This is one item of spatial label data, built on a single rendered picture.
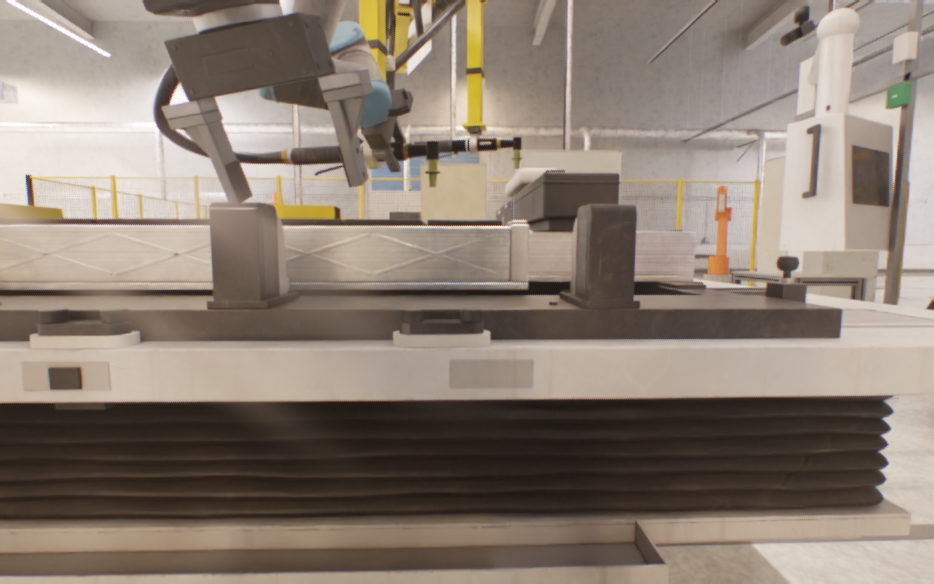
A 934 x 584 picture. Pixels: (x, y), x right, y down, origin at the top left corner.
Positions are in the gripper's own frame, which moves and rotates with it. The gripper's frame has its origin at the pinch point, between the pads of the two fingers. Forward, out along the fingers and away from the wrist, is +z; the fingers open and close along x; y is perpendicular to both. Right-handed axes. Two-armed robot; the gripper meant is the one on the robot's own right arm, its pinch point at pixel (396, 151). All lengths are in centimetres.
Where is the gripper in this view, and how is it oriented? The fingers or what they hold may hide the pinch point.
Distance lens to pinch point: 124.5
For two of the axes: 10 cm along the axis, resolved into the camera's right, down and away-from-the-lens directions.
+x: -1.2, 9.1, -4.0
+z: 2.0, 4.2, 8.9
